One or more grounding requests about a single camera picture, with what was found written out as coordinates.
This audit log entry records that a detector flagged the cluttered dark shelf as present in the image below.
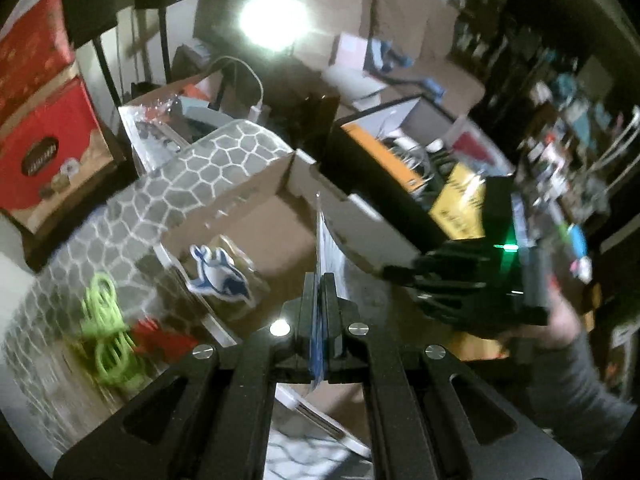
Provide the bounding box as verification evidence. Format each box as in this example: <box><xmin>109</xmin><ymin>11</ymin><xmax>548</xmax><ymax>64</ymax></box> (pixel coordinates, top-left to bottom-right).
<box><xmin>450</xmin><ymin>0</ymin><xmax>640</xmax><ymax>271</ymax></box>

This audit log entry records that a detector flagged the thin blue white card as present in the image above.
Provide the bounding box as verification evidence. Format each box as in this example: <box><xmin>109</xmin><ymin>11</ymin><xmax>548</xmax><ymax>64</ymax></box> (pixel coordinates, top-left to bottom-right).
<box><xmin>312</xmin><ymin>190</ymin><xmax>353</xmax><ymax>393</ymax></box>

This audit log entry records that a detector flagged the person's right forearm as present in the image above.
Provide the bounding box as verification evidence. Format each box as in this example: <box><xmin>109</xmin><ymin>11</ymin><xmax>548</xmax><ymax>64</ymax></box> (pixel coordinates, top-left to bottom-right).
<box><xmin>525</xmin><ymin>330</ymin><xmax>638</xmax><ymax>456</ymax></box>

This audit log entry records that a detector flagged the small brown cardboard box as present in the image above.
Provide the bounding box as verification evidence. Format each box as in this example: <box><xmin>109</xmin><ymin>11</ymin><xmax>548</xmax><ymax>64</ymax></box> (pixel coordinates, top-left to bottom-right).
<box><xmin>120</xmin><ymin>72</ymin><xmax>226</xmax><ymax>111</ymax></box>

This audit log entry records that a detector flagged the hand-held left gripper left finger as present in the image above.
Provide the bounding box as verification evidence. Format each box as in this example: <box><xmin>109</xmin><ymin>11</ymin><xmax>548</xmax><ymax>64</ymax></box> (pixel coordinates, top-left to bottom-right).
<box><xmin>52</xmin><ymin>272</ymin><xmax>321</xmax><ymax>480</ymax></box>

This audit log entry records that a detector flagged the orange book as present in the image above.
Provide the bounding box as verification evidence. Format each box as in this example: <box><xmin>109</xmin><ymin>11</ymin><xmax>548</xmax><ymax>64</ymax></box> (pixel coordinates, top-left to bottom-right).
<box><xmin>342</xmin><ymin>125</ymin><xmax>426</xmax><ymax>193</ymax></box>

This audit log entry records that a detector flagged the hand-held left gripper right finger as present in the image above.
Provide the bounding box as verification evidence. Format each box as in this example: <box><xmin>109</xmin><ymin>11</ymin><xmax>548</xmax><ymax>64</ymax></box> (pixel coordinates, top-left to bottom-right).
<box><xmin>320</xmin><ymin>272</ymin><xmax>583</xmax><ymax>480</ymax></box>

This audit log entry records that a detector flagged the blue white dolphin sticker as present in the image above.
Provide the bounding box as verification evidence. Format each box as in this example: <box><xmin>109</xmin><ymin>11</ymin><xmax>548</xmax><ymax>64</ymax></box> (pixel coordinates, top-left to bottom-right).
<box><xmin>187</xmin><ymin>244</ymin><xmax>253</xmax><ymax>306</ymax></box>

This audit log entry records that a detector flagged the neon green cable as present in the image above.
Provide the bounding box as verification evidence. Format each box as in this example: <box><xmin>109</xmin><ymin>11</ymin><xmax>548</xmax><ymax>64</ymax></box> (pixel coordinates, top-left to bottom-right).
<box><xmin>80</xmin><ymin>272</ymin><xmax>143</xmax><ymax>391</ymax></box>

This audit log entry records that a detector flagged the person's right hand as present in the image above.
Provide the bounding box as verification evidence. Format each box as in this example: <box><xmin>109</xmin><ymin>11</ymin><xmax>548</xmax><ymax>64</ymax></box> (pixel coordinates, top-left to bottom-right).
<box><xmin>542</xmin><ymin>275</ymin><xmax>588</xmax><ymax>356</ymax></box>

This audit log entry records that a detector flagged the yellow package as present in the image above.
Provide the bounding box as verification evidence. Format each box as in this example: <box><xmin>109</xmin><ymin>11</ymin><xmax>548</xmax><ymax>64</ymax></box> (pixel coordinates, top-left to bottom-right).
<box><xmin>429</xmin><ymin>165</ymin><xmax>488</xmax><ymax>241</ymax></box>

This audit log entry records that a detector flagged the red brown gift box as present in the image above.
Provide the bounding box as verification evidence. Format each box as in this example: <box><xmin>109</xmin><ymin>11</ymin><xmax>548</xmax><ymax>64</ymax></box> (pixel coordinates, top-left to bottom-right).
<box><xmin>0</xmin><ymin>77</ymin><xmax>126</xmax><ymax>233</ymax></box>

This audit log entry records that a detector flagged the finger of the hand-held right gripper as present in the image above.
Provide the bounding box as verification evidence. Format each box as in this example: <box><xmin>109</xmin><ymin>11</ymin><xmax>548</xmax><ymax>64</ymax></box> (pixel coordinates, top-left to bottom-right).
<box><xmin>382</xmin><ymin>242</ymin><xmax>496</xmax><ymax>286</ymax></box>
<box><xmin>417</xmin><ymin>285</ymin><xmax>501</xmax><ymax>333</ymax></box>

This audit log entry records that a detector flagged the bright lamp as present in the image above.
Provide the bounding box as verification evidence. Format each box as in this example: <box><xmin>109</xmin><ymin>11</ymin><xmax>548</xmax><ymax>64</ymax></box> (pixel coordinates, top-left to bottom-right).
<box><xmin>237</xmin><ymin>0</ymin><xmax>311</xmax><ymax>53</ymax></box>

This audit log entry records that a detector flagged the red patterned gift box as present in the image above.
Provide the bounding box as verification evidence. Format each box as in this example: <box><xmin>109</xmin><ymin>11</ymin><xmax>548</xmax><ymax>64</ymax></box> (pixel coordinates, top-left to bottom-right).
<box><xmin>0</xmin><ymin>0</ymin><xmax>78</xmax><ymax>126</ymax></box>

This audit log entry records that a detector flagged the clear plastic bag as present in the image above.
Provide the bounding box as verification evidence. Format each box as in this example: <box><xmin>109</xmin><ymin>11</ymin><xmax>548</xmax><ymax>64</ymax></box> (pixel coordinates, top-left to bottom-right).
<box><xmin>120</xmin><ymin>102</ymin><xmax>201</xmax><ymax>181</ymax></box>

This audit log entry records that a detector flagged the blue cloth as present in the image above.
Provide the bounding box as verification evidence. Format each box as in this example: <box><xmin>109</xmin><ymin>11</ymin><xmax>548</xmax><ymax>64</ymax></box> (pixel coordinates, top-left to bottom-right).
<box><xmin>367</xmin><ymin>37</ymin><xmax>416</xmax><ymax>73</ymax></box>

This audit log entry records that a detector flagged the black storage bin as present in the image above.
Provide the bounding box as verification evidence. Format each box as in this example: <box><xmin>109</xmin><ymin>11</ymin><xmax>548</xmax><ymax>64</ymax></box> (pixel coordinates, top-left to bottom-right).
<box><xmin>320</xmin><ymin>95</ymin><xmax>516</xmax><ymax>261</ymax></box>

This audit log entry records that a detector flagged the pale pink box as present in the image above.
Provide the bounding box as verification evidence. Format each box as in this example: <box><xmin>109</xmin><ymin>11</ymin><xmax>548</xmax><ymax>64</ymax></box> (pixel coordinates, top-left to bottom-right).
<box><xmin>330</xmin><ymin>32</ymin><xmax>376</xmax><ymax>68</ymax></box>

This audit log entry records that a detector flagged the white charger cable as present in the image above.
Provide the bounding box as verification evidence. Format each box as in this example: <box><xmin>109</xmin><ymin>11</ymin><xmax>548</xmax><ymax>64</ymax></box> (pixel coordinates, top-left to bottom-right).
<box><xmin>207</xmin><ymin>56</ymin><xmax>266</xmax><ymax>123</ymax></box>

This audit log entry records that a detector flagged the red cord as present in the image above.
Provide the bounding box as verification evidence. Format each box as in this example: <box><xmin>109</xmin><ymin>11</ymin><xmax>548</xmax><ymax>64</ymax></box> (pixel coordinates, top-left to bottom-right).
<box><xmin>131</xmin><ymin>317</ymin><xmax>198</xmax><ymax>366</ymax></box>

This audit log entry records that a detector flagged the white metal rail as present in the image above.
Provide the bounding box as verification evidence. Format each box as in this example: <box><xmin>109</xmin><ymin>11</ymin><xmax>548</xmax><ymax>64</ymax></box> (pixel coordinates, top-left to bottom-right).
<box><xmin>585</xmin><ymin>107</ymin><xmax>640</xmax><ymax>196</ymax></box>

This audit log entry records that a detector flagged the brown sofa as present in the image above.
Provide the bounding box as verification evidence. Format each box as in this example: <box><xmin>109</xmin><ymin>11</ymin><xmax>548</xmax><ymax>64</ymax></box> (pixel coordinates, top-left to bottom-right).
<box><xmin>195</xmin><ymin>0</ymin><xmax>488</xmax><ymax>111</ymax></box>

